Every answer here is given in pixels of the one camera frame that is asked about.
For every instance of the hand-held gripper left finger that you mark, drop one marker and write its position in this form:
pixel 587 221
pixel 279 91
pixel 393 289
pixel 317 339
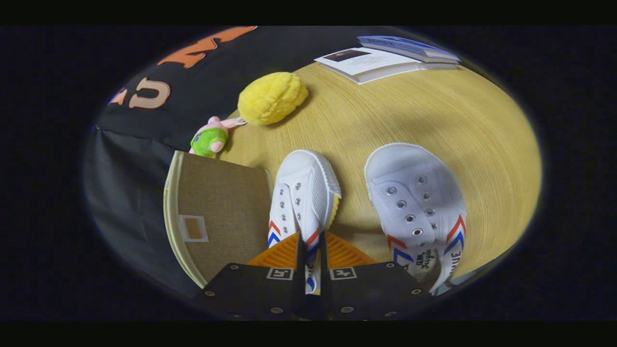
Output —
pixel 300 270

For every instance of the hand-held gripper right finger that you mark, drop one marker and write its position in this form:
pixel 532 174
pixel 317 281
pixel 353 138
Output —
pixel 323 270

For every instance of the white canvas shoe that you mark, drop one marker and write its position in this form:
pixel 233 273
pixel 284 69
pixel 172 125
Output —
pixel 311 188
pixel 409 188

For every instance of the brown storage box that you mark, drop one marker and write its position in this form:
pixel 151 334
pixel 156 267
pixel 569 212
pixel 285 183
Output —
pixel 226 202

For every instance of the pink green plush toy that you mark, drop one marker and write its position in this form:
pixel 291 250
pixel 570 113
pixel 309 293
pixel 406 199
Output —
pixel 207 140

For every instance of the yellow fluffy plush toy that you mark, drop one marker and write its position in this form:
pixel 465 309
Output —
pixel 272 99

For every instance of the white book dark photo cover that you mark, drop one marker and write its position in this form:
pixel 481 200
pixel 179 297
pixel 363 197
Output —
pixel 371 62

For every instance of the plain white paperback book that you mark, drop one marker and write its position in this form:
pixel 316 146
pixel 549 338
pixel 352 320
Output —
pixel 441 66

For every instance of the blue book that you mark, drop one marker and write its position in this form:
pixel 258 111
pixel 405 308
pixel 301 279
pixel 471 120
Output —
pixel 409 47

